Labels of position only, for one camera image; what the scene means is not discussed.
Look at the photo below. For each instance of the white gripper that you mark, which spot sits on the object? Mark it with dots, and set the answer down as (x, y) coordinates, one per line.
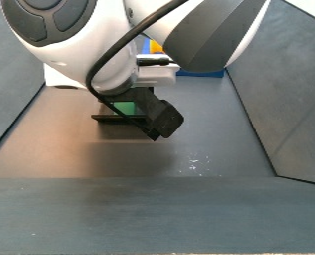
(112, 75)

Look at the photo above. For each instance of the green oval cylinder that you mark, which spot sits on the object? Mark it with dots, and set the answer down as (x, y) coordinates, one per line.
(125, 107)

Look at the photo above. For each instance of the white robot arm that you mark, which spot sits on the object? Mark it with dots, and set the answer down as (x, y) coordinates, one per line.
(203, 33)

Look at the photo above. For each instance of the black curved fixture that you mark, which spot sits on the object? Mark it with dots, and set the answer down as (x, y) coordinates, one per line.
(136, 95)

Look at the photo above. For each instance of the yellow arch block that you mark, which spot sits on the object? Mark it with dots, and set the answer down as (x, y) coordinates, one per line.
(156, 48)

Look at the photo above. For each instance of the blue foam shape block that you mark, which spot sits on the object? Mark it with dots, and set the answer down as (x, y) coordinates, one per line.
(183, 72)

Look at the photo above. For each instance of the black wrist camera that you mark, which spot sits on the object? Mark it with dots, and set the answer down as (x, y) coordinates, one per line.
(164, 121)

